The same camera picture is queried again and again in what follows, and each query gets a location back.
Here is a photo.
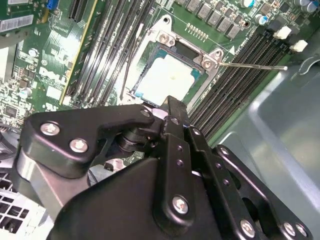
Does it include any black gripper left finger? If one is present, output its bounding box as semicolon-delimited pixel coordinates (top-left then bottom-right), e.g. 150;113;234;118
14;95;201;235

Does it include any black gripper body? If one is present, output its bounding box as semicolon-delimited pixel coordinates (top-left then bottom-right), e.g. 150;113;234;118
53;158;276;240

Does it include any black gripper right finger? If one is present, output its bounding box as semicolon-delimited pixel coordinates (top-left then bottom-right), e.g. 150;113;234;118
186;124;314;240

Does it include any silver CPU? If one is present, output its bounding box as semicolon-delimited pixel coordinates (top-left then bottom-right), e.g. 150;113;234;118
134;57;196;106

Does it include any metal locking lever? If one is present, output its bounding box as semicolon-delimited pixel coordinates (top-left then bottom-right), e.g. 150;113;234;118
119;22;144;100
217;62;289;71

